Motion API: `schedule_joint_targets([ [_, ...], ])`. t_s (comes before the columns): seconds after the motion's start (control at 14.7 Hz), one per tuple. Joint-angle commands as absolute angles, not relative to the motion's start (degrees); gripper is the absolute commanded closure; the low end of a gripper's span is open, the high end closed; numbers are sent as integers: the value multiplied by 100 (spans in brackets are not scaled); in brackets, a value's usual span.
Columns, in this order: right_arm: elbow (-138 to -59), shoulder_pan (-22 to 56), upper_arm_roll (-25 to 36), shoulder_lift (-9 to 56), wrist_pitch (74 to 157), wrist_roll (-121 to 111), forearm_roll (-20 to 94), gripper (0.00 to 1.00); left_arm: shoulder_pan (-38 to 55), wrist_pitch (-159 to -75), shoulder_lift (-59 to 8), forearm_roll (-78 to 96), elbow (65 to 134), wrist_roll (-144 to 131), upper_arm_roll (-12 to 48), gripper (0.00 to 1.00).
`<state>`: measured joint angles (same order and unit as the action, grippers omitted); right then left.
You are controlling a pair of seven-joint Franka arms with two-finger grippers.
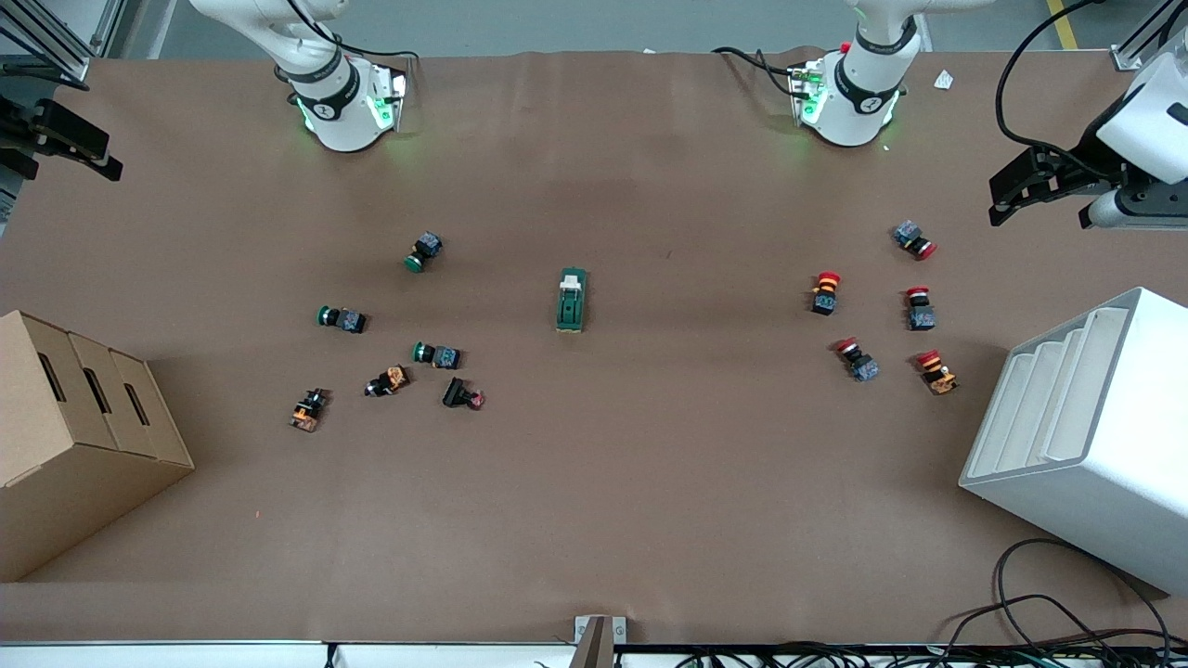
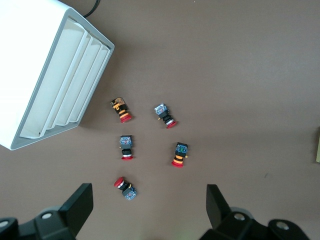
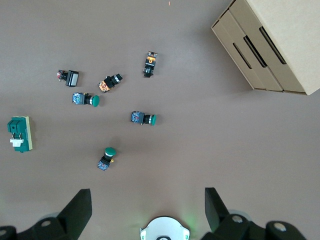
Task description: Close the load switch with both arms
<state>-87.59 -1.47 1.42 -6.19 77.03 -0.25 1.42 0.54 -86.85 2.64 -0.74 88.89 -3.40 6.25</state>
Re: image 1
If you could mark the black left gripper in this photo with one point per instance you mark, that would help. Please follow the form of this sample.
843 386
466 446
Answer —
1084 165

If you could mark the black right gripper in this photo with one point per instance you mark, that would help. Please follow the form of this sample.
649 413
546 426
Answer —
20 130

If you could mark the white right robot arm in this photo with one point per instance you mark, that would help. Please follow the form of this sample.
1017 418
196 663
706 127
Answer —
343 102

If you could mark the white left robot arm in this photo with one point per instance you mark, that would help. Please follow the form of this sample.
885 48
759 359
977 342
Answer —
863 83

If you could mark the red stop button grey block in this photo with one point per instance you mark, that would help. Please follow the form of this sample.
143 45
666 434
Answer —
913 238
920 311
858 360

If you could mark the small white paper scrap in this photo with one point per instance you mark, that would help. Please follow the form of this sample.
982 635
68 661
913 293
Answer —
944 80

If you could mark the red stop button orange block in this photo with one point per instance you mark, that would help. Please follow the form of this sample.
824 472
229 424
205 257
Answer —
936 372
825 293

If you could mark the white stepped plastic rack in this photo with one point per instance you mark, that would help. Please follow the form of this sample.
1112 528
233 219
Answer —
1104 464

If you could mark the brown cardboard box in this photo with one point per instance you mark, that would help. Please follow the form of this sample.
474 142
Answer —
83 445

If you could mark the brown paper table cover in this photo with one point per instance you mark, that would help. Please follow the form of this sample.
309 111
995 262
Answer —
650 482

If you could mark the aluminium frame post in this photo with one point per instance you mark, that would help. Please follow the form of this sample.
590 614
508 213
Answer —
70 67
1128 57

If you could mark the green push button switch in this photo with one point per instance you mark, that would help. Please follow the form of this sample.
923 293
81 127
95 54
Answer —
424 250
343 319
438 355

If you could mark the black orange push button switch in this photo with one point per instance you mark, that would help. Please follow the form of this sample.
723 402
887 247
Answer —
308 410
388 381

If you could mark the black switch with red lens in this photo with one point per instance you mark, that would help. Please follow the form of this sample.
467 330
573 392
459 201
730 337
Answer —
459 393

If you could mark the white table edge rail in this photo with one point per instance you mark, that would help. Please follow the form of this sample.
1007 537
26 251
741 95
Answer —
186 655

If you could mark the grey metal bracket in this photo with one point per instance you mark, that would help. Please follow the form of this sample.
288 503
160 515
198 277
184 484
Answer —
599 640

